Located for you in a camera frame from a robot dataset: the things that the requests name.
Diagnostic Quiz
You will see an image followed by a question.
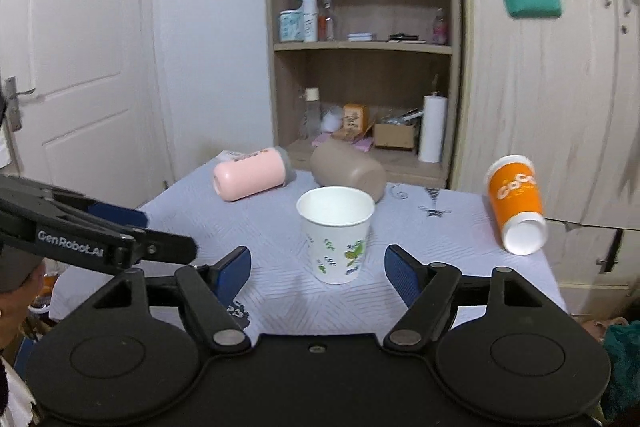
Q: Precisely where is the white leaf-print paper cup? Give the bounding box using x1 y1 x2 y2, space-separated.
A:
296 186 375 285

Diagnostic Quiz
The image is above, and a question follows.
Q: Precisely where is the pink tumbler cup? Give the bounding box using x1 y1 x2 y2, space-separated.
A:
213 146 296 202

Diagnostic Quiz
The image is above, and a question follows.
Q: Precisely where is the orange Coco paper cup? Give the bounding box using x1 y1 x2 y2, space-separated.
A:
485 155 548 256

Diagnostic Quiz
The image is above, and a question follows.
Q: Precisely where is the beige tumbler cup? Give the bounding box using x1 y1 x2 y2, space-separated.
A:
310 138 387 202

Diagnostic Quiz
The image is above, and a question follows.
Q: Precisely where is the white patterned tablecloth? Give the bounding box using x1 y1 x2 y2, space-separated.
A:
48 150 568 343

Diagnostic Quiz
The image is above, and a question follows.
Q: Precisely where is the small cardboard box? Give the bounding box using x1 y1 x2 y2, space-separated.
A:
373 122 416 150

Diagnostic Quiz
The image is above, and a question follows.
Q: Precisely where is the white paper towel roll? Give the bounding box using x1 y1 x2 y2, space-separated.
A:
419 94 448 164

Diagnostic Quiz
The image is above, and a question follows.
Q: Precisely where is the white door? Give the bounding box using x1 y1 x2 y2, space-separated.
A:
1 0 171 208

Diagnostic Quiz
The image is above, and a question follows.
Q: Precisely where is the orange picture box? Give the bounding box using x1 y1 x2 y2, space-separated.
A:
343 103 369 135

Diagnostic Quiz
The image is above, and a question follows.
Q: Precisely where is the clear bottle beige cap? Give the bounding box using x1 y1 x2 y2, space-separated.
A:
305 88 321 140

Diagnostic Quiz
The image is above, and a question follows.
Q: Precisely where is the light wood wardrobe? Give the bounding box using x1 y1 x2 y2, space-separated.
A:
451 0 639 319

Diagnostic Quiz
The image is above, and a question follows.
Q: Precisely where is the pink small bottle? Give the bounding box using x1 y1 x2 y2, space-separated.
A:
432 9 449 46

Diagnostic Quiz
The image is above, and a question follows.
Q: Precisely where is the light blue carton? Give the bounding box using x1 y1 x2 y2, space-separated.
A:
278 9 304 42

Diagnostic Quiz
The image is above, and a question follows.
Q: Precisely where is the clear red-liquid bottle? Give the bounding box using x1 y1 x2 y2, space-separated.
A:
318 0 334 41

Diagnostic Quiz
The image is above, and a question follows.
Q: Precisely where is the wooden shelf unit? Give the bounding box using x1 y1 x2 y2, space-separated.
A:
267 0 463 187

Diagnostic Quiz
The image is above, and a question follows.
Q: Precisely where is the white spray bottle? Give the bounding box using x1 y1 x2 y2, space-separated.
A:
298 0 318 43

